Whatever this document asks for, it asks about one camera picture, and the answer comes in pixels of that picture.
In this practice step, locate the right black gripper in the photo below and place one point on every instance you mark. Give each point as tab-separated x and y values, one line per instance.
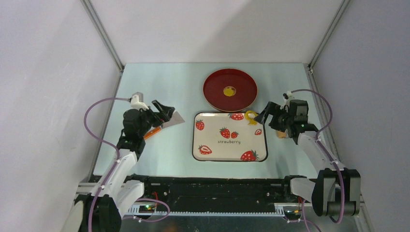
273	109

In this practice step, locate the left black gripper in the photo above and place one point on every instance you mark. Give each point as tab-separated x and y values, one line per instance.
166	111

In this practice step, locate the orange handled spatula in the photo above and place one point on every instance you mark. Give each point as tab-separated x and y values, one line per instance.
175	120

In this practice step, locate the round red plate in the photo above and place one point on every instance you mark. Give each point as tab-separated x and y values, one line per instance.
245	85

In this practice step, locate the yellow dough piece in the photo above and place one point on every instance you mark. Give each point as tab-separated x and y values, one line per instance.
229	91

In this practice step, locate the strawberry print tray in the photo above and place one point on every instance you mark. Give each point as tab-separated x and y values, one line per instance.
228	137

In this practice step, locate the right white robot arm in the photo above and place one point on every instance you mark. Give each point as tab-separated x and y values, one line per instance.
336	190

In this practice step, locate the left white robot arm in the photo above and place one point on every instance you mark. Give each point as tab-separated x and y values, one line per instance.
102	209

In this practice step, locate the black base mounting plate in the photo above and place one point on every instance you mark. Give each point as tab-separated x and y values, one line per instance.
195	193

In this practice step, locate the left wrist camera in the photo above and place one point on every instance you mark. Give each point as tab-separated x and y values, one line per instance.
137	102

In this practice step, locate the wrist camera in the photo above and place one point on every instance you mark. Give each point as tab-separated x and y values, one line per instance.
137	102
287	97

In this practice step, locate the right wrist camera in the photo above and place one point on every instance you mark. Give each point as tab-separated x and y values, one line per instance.
287	97

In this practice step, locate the grey slotted cable duct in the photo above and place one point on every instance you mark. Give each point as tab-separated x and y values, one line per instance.
141	210

